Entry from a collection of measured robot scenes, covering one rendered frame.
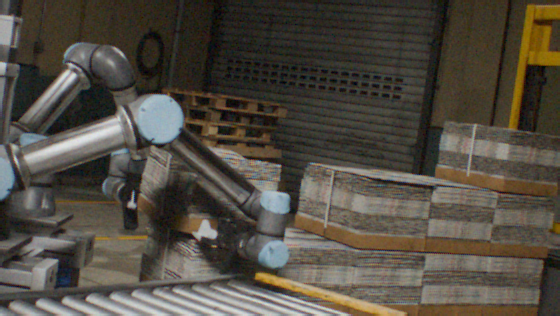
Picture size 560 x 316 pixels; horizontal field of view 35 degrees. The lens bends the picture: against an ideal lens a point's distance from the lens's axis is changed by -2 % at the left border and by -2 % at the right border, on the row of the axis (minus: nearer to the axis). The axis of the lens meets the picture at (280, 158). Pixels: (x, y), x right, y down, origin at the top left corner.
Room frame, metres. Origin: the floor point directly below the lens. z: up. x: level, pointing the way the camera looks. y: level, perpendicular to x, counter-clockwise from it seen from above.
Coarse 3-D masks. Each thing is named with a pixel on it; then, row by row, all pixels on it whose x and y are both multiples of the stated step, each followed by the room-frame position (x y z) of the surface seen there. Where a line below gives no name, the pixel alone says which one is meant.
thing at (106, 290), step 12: (204, 276) 2.18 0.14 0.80; (216, 276) 2.20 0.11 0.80; (228, 276) 2.23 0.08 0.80; (240, 276) 2.25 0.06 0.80; (72, 288) 1.84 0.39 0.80; (84, 288) 1.85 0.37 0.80; (96, 288) 1.87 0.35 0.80; (108, 288) 1.89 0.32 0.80; (120, 288) 1.91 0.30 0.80; (132, 288) 1.93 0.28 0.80; (144, 288) 1.95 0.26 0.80; (168, 288) 2.01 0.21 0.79; (0, 300) 1.64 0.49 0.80; (12, 300) 1.66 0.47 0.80; (24, 300) 1.69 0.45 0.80; (36, 300) 1.71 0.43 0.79; (60, 300) 1.76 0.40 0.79
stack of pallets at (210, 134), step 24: (168, 96) 9.50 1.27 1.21; (192, 96) 9.28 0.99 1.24; (216, 96) 9.09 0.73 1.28; (192, 120) 9.16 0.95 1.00; (216, 120) 9.14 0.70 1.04; (240, 120) 9.52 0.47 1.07; (264, 120) 9.99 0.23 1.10; (216, 144) 9.14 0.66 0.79; (240, 144) 9.49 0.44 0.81; (264, 144) 9.93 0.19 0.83
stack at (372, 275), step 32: (160, 256) 2.74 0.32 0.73; (192, 256) 2.54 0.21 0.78; (224, 256) 2.59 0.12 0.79; (320, 256) 2.76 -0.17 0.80; (352, 256) 2.82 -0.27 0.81; (384, 256) 2.89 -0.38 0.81; (416, 256) 2.96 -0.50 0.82; (448, 256) 3.03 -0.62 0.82; (480, 256) 3.11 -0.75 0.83; (320, 288) 2.77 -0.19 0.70; (352, 288) 2.85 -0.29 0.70; (384, 288) 2.90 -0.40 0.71; (416, 288) 2.97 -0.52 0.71; (448, 288) 3.04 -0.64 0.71; (480, 288) 3.12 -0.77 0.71
